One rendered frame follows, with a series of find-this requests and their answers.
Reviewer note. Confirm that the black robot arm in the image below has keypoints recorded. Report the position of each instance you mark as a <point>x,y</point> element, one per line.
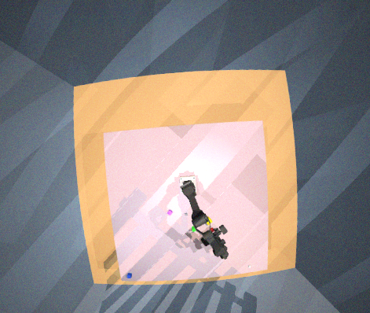
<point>199,218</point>

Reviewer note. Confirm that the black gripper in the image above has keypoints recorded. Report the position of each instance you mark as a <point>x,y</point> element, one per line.
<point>216,233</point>

